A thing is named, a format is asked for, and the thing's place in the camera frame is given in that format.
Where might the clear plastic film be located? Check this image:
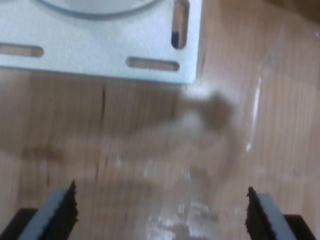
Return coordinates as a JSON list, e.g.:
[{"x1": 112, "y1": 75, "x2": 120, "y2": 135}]
[{"x1": 112, "y1": 0, "x2": 320, "y2": 240}]

